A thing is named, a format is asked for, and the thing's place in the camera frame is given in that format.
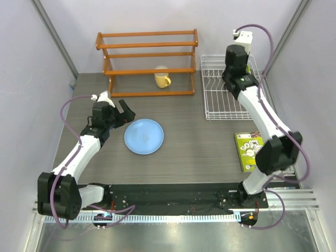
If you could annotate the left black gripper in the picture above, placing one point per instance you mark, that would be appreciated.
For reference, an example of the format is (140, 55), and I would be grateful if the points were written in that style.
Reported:
(127, 116)

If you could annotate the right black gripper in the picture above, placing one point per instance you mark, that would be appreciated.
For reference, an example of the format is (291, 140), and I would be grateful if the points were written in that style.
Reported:
(247, 57)

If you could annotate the blue plate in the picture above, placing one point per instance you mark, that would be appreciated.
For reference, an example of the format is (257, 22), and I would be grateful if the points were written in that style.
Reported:
(144, 136)

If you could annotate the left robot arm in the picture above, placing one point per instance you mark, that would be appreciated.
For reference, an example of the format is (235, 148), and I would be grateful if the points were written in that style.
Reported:
(58, 193)

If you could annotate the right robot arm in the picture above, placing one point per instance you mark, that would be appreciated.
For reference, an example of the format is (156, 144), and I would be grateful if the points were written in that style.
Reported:
(281, 145)

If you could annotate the orange wooden shelf rack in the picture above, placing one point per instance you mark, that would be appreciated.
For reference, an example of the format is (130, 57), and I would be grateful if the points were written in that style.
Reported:
(147, 53)

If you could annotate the yellow ceramic mug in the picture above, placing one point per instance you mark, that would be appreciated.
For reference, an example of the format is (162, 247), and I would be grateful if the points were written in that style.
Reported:
(162, 80)

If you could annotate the green booklet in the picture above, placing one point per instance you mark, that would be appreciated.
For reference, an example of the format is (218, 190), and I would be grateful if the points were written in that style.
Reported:
(248, 144)

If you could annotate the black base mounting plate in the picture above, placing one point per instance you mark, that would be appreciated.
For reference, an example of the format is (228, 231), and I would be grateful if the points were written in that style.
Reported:
(181, 199)

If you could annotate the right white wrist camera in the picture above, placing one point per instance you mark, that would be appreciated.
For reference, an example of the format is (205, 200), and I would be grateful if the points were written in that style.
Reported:
(243, 38)

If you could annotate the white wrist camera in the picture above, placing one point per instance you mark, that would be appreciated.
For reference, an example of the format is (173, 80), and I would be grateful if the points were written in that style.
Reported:
(103, 96)
(243, 38)

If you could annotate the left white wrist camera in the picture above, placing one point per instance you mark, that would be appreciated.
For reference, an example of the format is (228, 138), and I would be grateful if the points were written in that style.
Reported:
(103, 96)

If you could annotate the white wire dish rack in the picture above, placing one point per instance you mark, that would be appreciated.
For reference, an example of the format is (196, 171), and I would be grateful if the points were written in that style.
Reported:
(219, 103)

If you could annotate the white slotted cable duct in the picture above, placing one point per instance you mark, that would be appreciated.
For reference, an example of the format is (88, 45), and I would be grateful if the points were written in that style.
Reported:
(92, 217)

